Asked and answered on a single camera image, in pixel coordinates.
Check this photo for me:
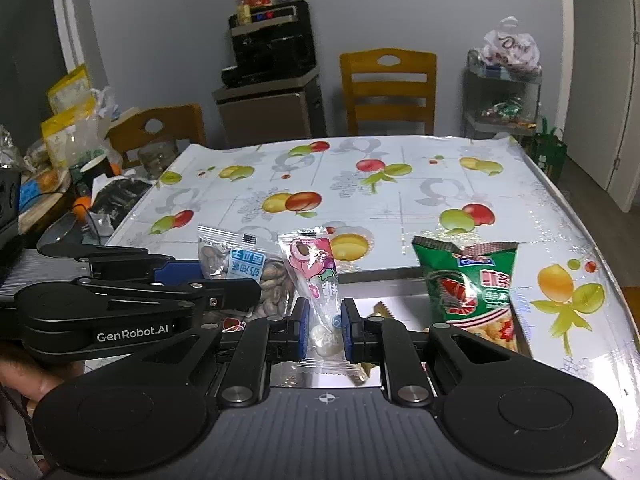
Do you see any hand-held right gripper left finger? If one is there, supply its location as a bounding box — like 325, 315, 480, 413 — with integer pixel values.
125, 298, 311, 406

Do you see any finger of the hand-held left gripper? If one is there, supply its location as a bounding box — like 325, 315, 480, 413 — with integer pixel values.
75, 279, 262, 314
39, 244, 204, 284

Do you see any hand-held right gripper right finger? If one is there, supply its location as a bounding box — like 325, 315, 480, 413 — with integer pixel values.
341, 298, 523, 406

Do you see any clear packet of beans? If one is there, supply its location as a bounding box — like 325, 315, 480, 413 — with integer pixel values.
197, 224, 296, 321

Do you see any grey cardboard box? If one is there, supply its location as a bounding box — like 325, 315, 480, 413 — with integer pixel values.
295, 267, 535, 390

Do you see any pink label candy packet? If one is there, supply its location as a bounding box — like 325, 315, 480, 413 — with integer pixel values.
270, 229, 373, 378

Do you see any green shrimp snack bag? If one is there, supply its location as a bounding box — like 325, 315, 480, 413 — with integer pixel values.
411, 235, 521, 353

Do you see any person's left hand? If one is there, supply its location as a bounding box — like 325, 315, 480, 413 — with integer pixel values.
0, 347, 83, 402

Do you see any black patterned bag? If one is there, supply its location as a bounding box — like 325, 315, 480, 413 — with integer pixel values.
92, 177, 153, 216

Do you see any grey speckled bowl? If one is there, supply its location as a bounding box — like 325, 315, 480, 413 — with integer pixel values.
42, 210, 86, 247

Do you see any clear glass jar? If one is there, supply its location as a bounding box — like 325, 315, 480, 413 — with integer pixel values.
139, 141, 178, 181

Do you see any dark paper cup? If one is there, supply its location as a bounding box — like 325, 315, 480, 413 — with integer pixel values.
80, 156, 113, 196

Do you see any fruit print tablecloth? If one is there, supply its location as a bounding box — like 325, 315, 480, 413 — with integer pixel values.
105, 135, 640, 466

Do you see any wooden chair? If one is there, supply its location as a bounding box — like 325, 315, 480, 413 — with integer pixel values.
107, 104, 207, 168
340, 50, 437, 137

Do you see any clear plastic bag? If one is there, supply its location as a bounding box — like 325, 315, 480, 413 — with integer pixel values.
65, 87, 117, 171

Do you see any yellow bag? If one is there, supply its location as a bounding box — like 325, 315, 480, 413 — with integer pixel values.
40, 107, 101, 168
47, 64, 96, 116

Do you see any black water dispenser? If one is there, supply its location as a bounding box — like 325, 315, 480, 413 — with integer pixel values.
212, 0, 328, 150

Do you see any green tote bag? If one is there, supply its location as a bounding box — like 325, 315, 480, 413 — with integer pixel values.
530, 117, 568, 181

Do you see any pile of wrapped candies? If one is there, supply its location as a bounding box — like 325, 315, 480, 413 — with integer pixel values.
480, 97, 538, 128

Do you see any metal shelf rack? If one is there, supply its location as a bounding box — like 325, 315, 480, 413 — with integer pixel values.
462, 50, 543, 143

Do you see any white printed plastic bag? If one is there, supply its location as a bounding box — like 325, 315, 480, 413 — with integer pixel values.
481, 16, 542, 78

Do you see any white door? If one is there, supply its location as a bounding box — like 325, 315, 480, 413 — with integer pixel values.
564, 0, 640, 213

